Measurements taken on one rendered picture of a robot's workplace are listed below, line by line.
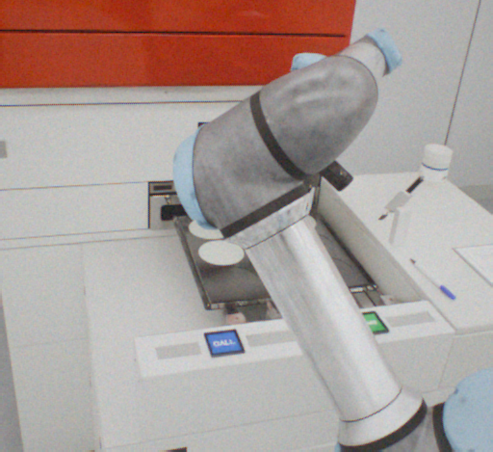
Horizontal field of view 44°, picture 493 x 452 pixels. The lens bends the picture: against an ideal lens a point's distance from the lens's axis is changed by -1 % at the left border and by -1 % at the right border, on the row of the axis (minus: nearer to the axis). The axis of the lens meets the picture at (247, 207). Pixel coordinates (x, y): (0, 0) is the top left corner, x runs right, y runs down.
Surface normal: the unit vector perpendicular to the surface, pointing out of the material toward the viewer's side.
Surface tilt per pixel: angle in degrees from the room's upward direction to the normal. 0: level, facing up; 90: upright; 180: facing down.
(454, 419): 37
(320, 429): 90
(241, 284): 0
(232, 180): 76
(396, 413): 18
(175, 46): 90
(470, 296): 0
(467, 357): 90
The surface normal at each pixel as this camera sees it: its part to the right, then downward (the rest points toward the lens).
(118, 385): 0.08, -0.88
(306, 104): 0.04, -0.25
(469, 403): -0.50, -0.63
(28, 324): 0.28, 0.47
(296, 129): -0.10, 0.18
